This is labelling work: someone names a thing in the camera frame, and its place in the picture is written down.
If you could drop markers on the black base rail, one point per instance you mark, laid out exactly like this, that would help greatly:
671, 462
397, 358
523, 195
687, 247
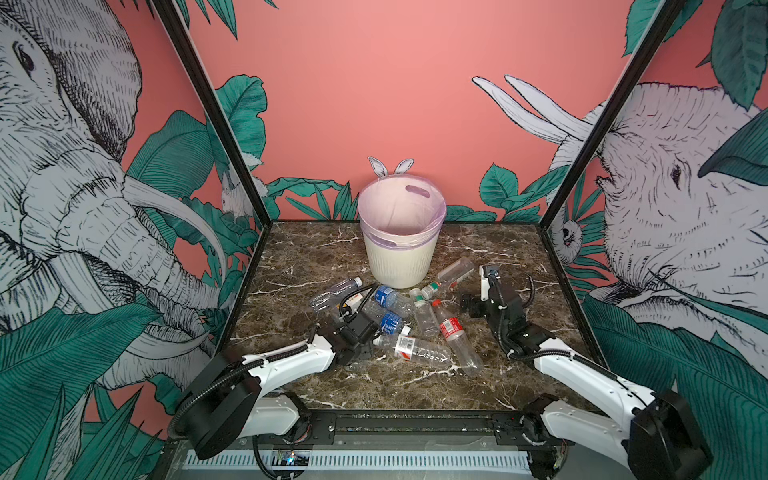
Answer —
504, 426

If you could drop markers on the blue label bottle upper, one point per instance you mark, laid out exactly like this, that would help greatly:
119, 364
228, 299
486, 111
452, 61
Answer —
394, 301

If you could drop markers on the green neck bottle near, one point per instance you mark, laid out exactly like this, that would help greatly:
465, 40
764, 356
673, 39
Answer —
423, 314

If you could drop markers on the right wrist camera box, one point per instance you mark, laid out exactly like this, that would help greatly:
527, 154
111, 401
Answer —
488, 274

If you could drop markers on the left black frame post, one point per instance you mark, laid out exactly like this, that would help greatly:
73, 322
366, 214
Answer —
169, 15

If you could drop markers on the blue label bottle middle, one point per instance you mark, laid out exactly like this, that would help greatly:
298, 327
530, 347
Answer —
389, 322

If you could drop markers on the green neck bottle far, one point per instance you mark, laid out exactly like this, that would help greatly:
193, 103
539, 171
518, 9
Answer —
448, 278

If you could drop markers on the clear bottle red white label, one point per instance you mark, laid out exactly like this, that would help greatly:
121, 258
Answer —
414, 350

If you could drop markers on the right black frame post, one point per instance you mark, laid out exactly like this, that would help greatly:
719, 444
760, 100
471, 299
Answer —
652, 38

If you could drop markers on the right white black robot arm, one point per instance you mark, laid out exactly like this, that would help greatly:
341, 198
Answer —
653, 434

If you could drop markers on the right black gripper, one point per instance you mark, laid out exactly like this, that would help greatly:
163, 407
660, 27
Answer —
475, 311

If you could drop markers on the blue label bottle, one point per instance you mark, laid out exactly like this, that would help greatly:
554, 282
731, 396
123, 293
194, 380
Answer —
394, 301
389, 322

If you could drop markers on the white slotted cable duct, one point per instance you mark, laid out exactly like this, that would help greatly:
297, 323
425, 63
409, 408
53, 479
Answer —
383, 460

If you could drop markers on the clear bottle purple label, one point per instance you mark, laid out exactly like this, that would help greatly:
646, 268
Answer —
334, 293

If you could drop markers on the green neck bottle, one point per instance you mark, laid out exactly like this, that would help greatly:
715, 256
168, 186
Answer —
448, 278
423, 314

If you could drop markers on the white ribbed trash bin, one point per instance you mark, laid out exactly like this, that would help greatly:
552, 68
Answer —
399, 266

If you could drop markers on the tea bottle white yellow label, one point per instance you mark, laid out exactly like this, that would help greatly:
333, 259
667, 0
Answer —
354, 301

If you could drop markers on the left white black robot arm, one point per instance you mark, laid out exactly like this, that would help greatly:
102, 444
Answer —
237, 396

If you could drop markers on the pink bin liner bag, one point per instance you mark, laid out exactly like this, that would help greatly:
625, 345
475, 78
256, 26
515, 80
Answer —
401, 212

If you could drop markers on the black frame post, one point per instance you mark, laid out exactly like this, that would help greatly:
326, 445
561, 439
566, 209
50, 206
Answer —
169, 15
652, 38

